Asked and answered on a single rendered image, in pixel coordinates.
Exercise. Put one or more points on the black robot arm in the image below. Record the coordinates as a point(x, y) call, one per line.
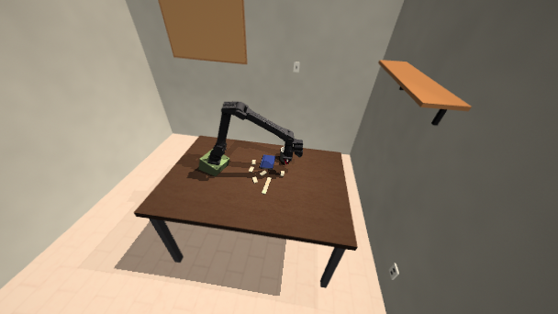
point(229, 109)

